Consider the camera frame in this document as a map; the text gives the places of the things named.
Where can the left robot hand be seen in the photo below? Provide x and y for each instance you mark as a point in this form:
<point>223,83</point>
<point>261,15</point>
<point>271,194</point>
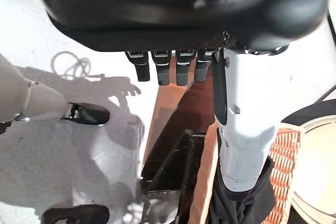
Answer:
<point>183,6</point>

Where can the black garment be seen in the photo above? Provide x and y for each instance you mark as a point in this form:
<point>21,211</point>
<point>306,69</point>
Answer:
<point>236,211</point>

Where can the brown stool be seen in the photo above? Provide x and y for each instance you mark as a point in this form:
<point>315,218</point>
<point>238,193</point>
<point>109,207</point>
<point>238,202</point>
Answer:
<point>189,113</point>

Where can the black metal rack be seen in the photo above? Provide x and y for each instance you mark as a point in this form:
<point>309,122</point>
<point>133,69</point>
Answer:
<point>170,161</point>

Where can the silver left robot leg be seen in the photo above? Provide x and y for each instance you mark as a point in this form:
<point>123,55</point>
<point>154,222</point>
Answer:
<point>39,100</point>

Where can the silver robot leg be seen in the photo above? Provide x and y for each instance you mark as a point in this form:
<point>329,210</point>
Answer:
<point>39,100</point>
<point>76,214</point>

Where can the rectangular wicker basket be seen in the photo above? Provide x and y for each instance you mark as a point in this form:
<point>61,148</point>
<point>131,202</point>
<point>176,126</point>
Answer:
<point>283,161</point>

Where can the round glass washer door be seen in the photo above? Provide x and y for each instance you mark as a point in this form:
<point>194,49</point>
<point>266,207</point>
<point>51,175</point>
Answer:
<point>315,161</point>

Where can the silver right robot leg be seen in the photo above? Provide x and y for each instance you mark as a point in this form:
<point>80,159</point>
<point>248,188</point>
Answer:
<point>76,214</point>

